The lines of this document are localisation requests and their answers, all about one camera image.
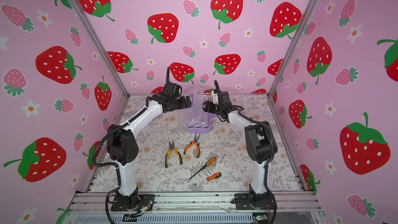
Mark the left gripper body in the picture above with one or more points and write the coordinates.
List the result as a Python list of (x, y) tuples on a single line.
[(180, 103)]

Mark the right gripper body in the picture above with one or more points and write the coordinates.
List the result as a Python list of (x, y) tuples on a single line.
[(213, 108)]

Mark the purple plastic tool box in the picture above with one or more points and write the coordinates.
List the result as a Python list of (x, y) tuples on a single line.
[(197, 121)]

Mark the orange handled needle-nose pliers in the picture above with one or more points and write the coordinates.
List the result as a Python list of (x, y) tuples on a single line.
[(194, 142)]

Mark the large orange handled screwdriver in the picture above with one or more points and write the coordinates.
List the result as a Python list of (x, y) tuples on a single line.
[(207, 164)]

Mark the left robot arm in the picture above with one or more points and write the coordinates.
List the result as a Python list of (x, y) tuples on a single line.
[(120, 140)]

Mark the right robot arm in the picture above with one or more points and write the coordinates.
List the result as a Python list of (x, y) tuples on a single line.
[(260, 141)]

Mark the small orange handled screwdriver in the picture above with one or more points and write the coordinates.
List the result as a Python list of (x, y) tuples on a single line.
[(213, 177)]

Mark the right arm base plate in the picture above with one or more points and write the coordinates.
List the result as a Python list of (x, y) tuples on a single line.
[(251, 201)]

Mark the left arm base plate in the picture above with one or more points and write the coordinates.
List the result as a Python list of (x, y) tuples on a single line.
[(133, 203)]

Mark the aluminium front rail frame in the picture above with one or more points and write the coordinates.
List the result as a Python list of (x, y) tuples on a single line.
[(293, 207)]

